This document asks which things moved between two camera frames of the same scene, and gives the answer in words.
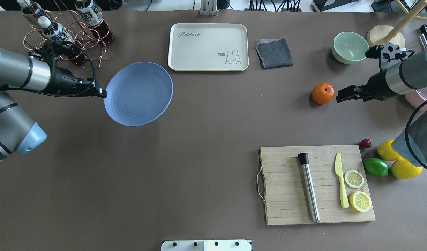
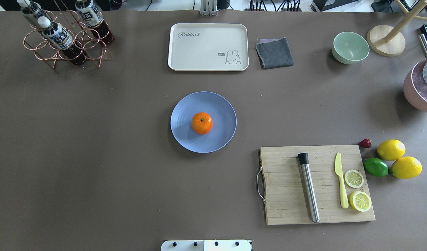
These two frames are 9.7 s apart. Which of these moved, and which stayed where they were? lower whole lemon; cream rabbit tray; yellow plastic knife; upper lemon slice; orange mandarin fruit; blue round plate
Moved: orange mandarin fruit; blue round plate
Stayed: upper lemon slice; cream rabbit tray; lower whole lemon; yellow plastic knife
